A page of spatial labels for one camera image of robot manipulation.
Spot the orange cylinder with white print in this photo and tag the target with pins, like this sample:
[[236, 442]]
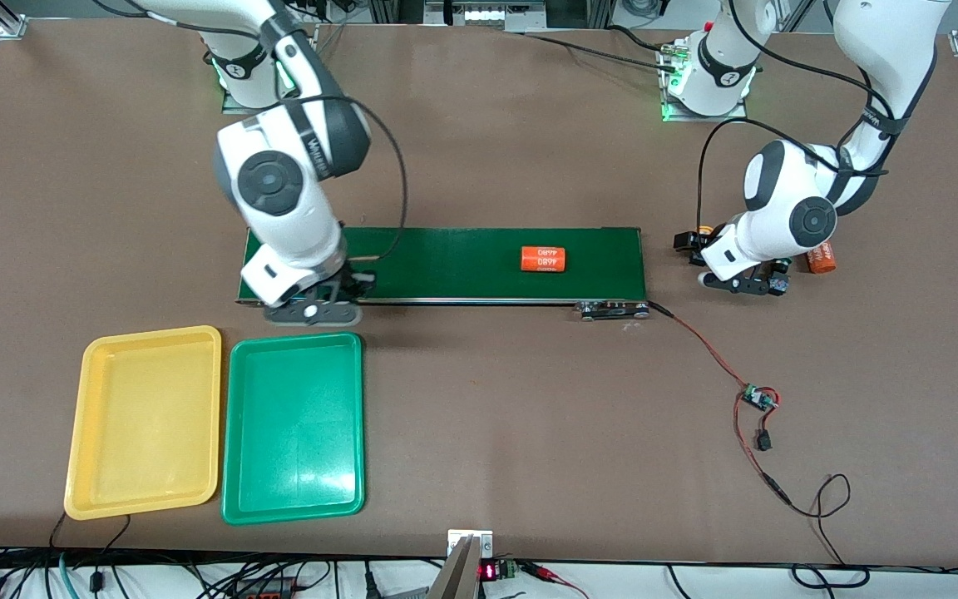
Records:
[[544, 259], [822, 262]]

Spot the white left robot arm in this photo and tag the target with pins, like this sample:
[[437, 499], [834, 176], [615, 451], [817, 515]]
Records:
[[778, 208]]

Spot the green conveyor belt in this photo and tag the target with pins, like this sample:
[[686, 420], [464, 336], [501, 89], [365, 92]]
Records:
[[446, 262]]

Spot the green plastic tray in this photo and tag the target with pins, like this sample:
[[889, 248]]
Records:
[[292, 428]]

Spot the yellow plastic tray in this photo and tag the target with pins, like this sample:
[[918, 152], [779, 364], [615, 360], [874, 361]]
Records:
[[146, 420]]

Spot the small green circuit board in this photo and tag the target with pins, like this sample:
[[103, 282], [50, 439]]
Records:
[[758, 397]]

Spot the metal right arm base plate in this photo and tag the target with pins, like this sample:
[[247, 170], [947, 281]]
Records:
[[228, 104]]

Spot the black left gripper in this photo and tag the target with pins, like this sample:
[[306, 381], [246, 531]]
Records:
[[689, 241]]

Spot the grey metal bracket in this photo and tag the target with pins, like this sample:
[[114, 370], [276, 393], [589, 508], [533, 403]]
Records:
[[466, 566]]

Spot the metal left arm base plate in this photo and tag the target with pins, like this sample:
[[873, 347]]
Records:
[[728, 118]]

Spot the red clip lead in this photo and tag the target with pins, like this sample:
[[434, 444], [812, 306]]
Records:
[[554, 576]]

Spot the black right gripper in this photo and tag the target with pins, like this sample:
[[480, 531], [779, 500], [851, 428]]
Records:
[[360, 281]]

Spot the red digit display module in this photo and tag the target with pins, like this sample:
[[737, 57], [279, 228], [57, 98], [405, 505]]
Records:
[[497, 571]]

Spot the grey metal equipment rack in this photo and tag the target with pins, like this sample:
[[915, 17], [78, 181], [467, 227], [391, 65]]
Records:
[[483, 12]]

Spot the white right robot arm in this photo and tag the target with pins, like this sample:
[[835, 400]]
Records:
[[288, 216]]

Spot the small black connector plug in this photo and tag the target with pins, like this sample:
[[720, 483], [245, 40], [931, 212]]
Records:
[[765, 441]]

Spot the green push button switch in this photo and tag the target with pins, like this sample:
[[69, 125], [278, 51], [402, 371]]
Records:
[[781, 284]]

